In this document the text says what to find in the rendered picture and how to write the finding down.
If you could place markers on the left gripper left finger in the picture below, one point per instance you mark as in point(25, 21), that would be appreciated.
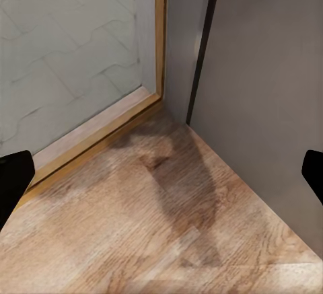
point(16, 173)

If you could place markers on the fixed window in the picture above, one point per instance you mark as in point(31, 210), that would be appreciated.
point(75, 76)

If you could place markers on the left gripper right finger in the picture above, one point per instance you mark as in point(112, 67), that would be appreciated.
point(312, 171)

